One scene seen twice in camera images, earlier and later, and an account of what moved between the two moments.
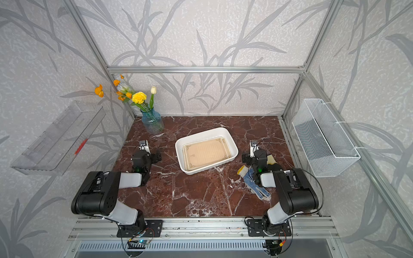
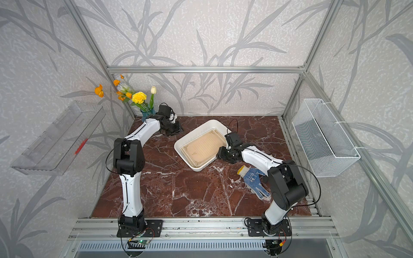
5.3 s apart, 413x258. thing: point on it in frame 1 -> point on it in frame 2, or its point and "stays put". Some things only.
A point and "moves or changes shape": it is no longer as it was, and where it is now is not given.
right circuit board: x=273 y=245 stays put
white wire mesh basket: x=327 y=144 stays put
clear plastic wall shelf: x=52 y=151 stays put
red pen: x=80 y=147 stays put
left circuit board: x=137 y=244 stays put
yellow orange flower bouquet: x=126 y=93 stays put
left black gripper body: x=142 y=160 -> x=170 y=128
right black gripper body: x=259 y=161 -> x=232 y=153
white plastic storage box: x=206 y=150 moves or changes shape
